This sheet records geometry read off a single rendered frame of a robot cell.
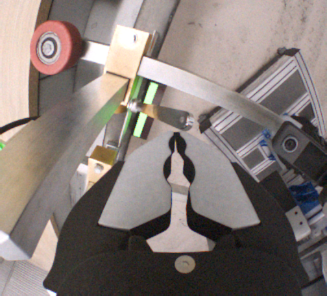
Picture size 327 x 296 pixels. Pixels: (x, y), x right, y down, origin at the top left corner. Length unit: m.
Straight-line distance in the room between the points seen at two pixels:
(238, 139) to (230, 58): 0.53
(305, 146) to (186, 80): 0.19
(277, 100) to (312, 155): 0.93
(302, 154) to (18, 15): 0.46
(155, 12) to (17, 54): 0.30
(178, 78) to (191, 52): 0.87
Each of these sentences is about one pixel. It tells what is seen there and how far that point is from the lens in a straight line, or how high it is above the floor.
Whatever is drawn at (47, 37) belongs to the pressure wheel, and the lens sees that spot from 0.27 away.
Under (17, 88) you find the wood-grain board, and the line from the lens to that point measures 0.33.
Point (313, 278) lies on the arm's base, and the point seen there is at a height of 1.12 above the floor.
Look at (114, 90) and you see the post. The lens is 0.20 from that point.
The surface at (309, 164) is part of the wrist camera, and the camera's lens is 0.27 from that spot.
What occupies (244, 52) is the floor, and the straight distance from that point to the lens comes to 1.22.
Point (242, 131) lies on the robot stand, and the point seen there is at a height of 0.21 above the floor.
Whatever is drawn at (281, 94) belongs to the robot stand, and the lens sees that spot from 1.18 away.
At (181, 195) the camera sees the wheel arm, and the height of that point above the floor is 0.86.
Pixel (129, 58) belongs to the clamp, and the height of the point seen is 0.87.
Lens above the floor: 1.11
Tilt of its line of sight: 60 degrees down
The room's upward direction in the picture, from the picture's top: 175 degrees counter-clockwise
